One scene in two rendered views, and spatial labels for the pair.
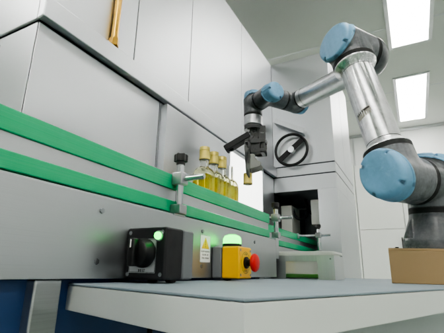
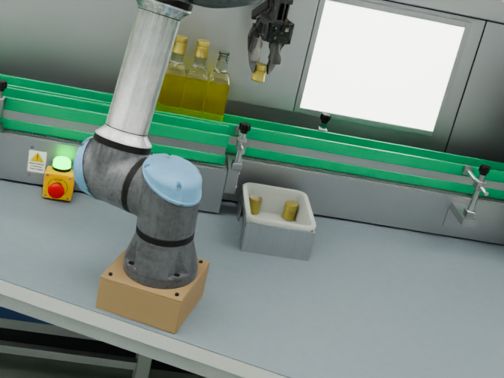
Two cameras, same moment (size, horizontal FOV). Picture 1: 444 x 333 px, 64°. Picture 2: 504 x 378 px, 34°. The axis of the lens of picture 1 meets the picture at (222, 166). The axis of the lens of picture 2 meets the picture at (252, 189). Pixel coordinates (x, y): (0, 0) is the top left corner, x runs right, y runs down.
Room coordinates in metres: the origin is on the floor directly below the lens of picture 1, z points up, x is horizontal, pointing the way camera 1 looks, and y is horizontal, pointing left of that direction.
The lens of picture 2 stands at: (0.14, -1.79, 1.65)
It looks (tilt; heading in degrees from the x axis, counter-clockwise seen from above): 23 degrees down; 54
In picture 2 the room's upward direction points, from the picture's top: 13 degrees clockwise
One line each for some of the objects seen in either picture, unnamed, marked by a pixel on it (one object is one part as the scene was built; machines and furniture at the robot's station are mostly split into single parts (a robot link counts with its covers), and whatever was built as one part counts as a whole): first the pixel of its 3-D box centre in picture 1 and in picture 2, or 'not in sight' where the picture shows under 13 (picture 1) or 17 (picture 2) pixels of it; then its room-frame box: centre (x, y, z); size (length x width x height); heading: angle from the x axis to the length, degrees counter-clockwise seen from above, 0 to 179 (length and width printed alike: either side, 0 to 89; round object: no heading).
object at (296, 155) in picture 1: (291, 150); not in sight; (2.06, -0.43, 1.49); 0.21 x 0.05 x 0.21; 62
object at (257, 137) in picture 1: (255, 141); (275, 16); (1.33, -0.13, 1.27); 0.09 x 0.08 x 0.12; 78
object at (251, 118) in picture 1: (253, 123); not in sight; (1.33, -0.12, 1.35); 0.08 x 0.08 x 0.05
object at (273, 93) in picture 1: (271, 96); not in sight; (1.25, -0.19, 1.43); 0.11 x 0.11 x 0.08; 30
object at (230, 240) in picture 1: (232, 240); (61, 163); (0.86, -0.03, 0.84); 0.04 x 0.04 x 0.03
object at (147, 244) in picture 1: (137, 252); not in sight; (0.56, 0.13, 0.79); 0.04 x 0.03 x 0.04; 62
